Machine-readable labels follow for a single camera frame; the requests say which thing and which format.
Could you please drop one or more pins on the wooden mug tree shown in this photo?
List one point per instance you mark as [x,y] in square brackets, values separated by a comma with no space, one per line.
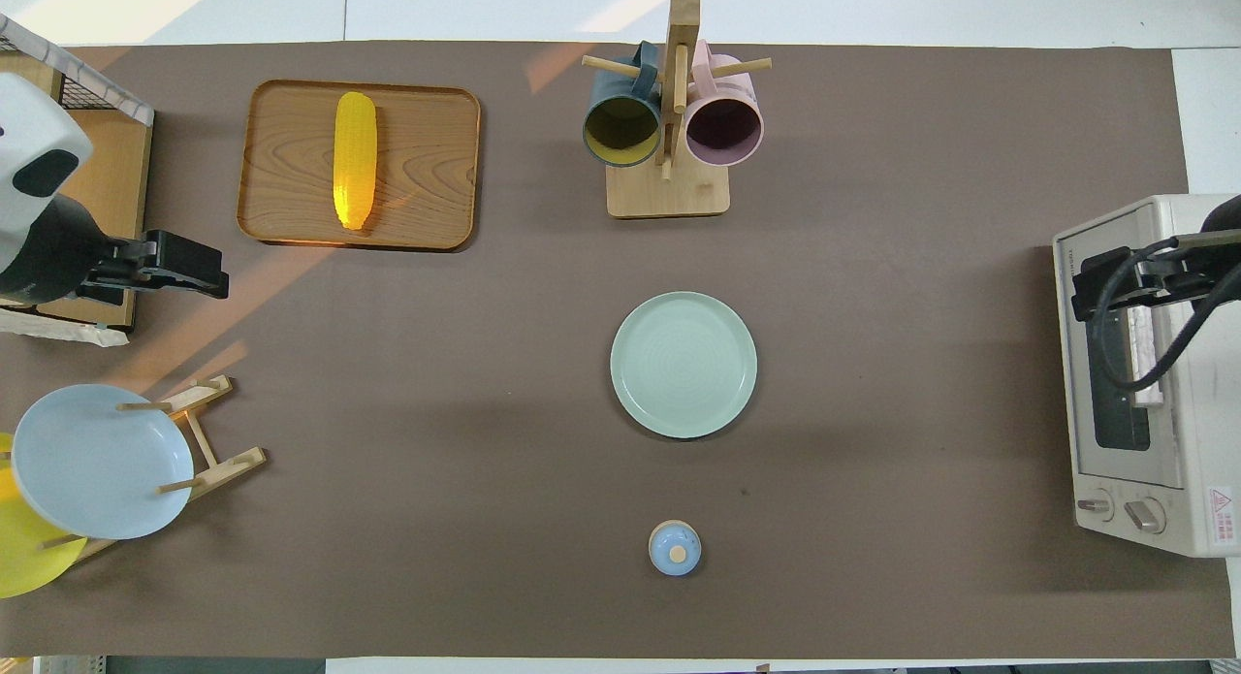
[669,194]

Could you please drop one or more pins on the toaster oven glass door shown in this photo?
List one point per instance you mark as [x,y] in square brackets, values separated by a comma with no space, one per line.
[1115,451]

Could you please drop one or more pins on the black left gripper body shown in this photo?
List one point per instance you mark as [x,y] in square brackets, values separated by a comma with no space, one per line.
[179,262]

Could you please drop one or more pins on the white toaster oven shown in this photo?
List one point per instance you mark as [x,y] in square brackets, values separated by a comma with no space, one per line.
[1193,461]

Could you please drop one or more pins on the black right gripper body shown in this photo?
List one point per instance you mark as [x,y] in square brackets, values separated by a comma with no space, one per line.
[1086,286]

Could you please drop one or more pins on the light blue plate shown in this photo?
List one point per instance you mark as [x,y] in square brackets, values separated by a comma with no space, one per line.
[97,461]

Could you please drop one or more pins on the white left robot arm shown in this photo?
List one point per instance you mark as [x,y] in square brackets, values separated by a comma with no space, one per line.
[34,170]

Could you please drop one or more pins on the yellow plate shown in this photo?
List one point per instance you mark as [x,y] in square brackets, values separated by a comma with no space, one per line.
[24,562]

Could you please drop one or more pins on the silver oven knob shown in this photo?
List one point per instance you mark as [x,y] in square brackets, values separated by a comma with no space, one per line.
[1096,505]
[1146,515]

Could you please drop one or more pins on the pale green plate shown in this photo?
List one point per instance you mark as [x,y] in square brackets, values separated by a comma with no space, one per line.
[684,364]

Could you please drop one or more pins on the pink mug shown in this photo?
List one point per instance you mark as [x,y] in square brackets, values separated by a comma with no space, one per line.
[724,126]

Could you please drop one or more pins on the wooden serving tray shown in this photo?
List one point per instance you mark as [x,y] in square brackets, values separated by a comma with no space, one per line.
[427,165]

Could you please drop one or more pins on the dark blue mug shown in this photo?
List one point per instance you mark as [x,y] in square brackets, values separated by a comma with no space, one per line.
[620,131]

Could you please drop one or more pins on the brown table mat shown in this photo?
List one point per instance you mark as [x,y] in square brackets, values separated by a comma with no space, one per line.
[873,461]

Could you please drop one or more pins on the wooden plate rack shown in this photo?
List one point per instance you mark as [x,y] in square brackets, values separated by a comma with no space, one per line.
[218,461]

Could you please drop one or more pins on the yellow corn cob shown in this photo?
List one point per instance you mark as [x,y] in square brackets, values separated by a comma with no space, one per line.
[355,160]

